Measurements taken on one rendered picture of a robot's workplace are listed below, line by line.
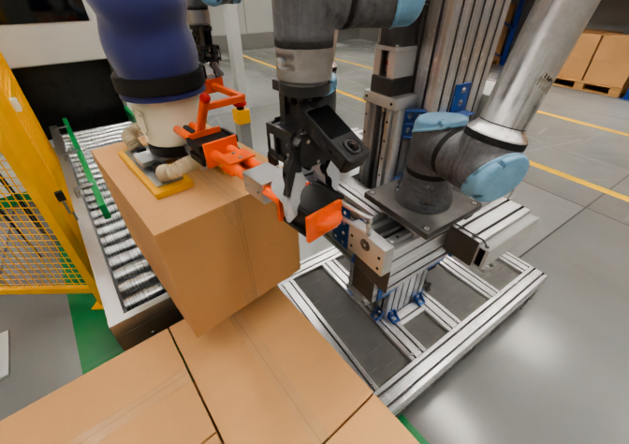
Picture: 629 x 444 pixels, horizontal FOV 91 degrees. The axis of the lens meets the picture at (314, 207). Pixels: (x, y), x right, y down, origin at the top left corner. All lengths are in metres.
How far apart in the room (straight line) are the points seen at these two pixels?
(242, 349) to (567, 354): 1.63
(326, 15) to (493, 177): 0.42
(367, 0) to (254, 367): 0.98
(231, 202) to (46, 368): 1.53
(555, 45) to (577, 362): 1.72
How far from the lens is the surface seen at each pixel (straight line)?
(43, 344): 2.24
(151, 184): 0.92
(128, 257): 1.60
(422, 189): 0.81
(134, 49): 0.87
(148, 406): 1.14
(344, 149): 0.40
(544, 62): 0.67
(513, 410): 1.83
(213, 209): 0.79
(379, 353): 1.51
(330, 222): 0.48
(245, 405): 1.05
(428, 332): 1.62
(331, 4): 0.42
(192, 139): 0.80
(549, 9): 0.68
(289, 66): 0.42
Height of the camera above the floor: 1.51
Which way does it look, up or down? 36 degrees down
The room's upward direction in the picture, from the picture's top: straight up
